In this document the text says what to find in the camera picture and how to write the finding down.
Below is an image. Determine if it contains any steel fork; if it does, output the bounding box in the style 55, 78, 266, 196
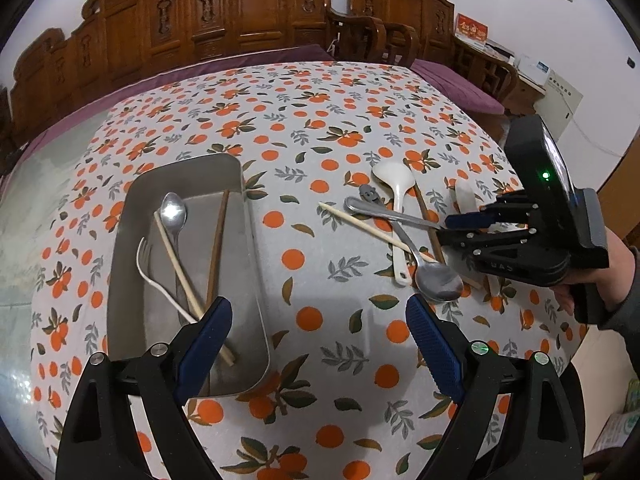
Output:
344, 196, 442, 230

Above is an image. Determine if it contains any person's right hand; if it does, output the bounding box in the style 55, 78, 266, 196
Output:
552, 229, 637, 314

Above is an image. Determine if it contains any white plastic spoon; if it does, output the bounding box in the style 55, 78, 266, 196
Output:
454, 178, 480, 214

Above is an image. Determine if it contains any large steel spoon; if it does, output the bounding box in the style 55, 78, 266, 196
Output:
358, 184, 466, 305

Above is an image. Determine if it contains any white ceramic spoon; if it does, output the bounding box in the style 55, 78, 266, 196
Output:
372, 160, 416, 286

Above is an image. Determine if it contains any purple seat cushion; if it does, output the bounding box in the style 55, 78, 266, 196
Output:
411, 58, 504, 115

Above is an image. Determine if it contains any wooden armchair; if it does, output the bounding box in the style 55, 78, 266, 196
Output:
451, 37, 518, 103

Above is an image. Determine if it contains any thin light bamboo chopstick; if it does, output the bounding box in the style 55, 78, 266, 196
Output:
318, 201, 484, 291

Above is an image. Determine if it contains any orange-print tablecloth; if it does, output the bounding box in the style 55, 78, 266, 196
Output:
28, 60, 589, 480

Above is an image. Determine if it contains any red sign card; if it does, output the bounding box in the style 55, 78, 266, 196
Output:
454, 13, 488, 44

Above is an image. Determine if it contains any grey metal utensil tray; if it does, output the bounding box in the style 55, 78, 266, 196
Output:
107, 154, 271, 396

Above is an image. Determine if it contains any small steel spoon in tray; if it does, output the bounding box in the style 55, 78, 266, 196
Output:
159, 190, 189, 311

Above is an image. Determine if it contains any carved wooden bench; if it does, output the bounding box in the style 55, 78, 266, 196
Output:
1, 0, 454, 145

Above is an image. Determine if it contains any wall electrical panel box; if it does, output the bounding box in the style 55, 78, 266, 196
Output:
534, 70, 584, 141

